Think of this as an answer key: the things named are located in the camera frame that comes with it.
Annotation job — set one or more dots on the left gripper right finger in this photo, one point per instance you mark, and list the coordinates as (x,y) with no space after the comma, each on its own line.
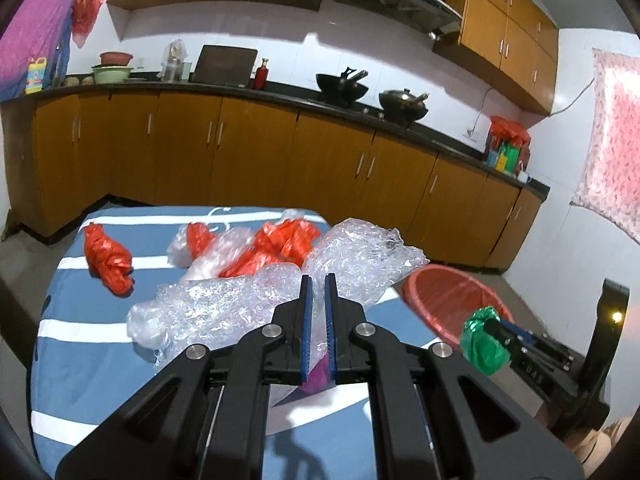
(434,416)

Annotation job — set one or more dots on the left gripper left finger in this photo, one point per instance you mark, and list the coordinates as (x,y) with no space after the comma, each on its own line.
(203,416)

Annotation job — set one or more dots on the green plastic bag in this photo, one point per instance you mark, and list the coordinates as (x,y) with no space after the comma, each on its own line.
(480,348)

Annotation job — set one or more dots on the large bubble wrap sheet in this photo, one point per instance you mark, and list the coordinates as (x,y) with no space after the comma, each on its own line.
(365,259)

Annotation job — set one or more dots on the pink plastic bag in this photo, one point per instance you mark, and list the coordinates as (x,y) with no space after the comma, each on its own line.
(319,371)

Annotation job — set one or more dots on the small red plastic bag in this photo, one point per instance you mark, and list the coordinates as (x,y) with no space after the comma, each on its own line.
(108,260)

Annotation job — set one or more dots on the large red plastic bag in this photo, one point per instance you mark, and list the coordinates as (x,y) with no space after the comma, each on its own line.
(289,241)

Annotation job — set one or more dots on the lower wooden kitchen cabinets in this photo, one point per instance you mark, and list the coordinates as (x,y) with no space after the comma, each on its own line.
(65,153)

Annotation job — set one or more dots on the person's right hand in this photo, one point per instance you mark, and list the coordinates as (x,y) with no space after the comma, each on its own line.
(591,447)

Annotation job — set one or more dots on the red plastic basin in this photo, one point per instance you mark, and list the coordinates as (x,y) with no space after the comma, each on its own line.
(444,298)

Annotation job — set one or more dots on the blue white striped tablecloth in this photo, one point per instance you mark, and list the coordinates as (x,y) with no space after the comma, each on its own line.
(85,365)

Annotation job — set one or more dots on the red bag with clear plastic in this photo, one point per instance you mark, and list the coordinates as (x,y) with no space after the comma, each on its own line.
(203,254)

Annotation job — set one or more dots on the pink floral cloth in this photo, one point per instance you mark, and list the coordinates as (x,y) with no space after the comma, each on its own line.
(609,185)

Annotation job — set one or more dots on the colourful boxes on counter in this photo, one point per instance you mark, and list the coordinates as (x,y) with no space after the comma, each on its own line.
(505,157)

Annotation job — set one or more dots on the black countertop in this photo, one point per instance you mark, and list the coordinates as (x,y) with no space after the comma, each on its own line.
(285,95)

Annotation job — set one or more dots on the red bag on countertop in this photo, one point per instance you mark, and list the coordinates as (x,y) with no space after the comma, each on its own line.
(509,131)

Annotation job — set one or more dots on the black wok with lid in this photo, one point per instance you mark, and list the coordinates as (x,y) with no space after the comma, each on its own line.
(401,107)

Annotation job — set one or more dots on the black wok left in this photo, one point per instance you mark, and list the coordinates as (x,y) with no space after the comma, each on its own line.
(343,90)

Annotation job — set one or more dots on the red bottle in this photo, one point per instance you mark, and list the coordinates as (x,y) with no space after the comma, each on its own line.
(261,75)

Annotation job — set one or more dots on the clear bag with jars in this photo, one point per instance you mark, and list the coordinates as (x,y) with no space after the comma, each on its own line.
(174,66)

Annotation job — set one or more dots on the dark cutting board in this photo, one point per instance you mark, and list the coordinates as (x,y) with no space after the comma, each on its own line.
(225,66)

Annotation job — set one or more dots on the stacked bowls on counter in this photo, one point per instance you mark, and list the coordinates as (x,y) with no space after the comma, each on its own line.
(113,67)

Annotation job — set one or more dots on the upper right wooden cabinets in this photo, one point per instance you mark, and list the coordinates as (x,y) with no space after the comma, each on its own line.
(511,45)

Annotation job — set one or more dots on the yellow detergent bottle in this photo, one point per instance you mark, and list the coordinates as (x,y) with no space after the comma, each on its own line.
(36,72)

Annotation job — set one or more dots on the purple curtain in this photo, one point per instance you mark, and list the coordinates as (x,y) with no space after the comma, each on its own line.
(39,29)

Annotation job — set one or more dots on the hanging red plastic bag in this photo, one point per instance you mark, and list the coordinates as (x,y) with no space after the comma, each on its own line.
(84,15)

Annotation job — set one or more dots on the wall power socket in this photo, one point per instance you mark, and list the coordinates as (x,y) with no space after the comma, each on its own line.
(472,134)

